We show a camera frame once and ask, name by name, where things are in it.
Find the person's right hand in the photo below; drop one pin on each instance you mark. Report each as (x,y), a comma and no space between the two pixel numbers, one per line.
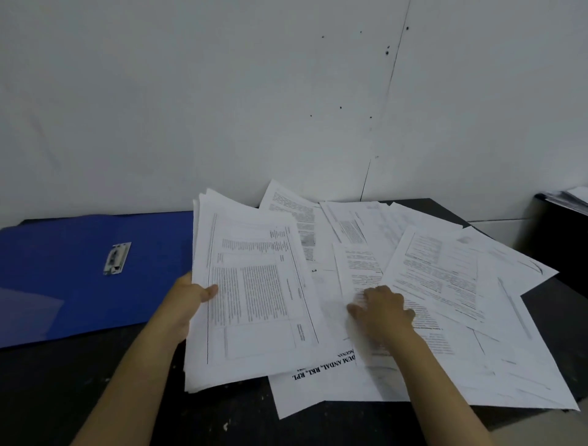
(383,314)

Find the person's left hand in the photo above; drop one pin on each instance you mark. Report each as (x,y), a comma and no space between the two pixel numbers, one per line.
(181,303)

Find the person's right thumb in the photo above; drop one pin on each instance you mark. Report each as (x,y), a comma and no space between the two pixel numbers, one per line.
(356,310)

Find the person's left thumb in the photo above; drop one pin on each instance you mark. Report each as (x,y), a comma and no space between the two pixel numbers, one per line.
(207,292)

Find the printed white paper sheet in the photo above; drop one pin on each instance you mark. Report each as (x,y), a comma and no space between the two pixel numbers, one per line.
(363,266)

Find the stack of printed white papers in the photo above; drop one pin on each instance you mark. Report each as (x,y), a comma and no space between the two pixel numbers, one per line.
(257,294)

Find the person's right forearm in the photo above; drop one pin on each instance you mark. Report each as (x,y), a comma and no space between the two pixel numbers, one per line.
(432,390)

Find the person's left forearm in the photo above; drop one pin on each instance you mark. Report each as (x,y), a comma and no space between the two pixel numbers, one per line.
(133,381)

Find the metal folder clip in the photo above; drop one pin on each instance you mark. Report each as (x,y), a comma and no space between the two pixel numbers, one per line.
(117,258)

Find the pile of scattered printed documents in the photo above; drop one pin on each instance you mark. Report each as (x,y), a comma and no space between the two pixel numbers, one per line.
(482,321)

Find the blue file folder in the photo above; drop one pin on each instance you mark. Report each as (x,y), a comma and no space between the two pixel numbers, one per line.
(69,275)

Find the black cabinet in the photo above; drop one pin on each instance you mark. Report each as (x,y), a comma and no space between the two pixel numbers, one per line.
(562,239)

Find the papers on black cabinet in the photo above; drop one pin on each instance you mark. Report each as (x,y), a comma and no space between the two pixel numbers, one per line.
(572,197)

